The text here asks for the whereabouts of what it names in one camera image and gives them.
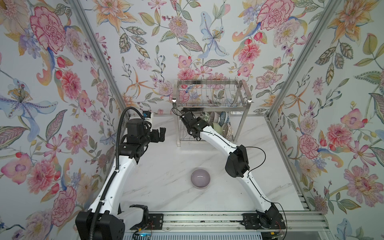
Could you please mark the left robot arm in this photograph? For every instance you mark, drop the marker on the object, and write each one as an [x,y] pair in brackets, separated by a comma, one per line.
[114,186]

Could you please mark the right aluminium corner post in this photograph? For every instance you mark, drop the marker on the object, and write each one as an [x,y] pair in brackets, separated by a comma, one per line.
[328,12]

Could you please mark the blue floral bowl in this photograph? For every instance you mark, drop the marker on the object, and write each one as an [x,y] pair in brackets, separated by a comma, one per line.
[224,118]

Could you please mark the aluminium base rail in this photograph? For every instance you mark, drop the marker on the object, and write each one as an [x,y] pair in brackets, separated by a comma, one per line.
[297,221]

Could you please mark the steel two-tier dish rack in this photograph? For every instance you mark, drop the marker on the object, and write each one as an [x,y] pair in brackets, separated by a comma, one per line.
[197,96]

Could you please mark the purple ribbed bowl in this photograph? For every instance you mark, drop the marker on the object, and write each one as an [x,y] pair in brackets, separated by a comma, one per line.
[214,117]

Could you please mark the left aluminium corner post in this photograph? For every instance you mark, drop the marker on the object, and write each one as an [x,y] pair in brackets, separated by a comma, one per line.
[91,37]

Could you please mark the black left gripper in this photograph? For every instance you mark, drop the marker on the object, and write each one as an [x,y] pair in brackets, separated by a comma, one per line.
[156,138]

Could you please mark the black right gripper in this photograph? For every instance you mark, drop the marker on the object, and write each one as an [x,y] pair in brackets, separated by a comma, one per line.
[200,120]

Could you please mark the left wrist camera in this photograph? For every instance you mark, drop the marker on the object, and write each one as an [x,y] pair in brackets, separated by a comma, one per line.
[148,116]

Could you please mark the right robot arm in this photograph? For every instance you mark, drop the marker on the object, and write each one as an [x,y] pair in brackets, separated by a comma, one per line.
[240,168]

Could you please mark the lilac plain bowl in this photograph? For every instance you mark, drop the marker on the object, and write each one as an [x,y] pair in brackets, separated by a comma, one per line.
[200,178]

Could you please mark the green leaf pattern bowl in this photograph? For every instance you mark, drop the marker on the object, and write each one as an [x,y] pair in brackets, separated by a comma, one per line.
[206,116]

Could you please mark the brown white patterned bowl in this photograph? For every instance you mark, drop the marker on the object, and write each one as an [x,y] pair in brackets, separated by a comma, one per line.
[227,131]

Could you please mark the light green bowl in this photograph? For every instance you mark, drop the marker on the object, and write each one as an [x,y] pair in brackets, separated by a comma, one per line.
[217,128]

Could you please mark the aluminium corner post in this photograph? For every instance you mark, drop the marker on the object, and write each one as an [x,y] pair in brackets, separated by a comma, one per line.
[91,37]
[328,12]

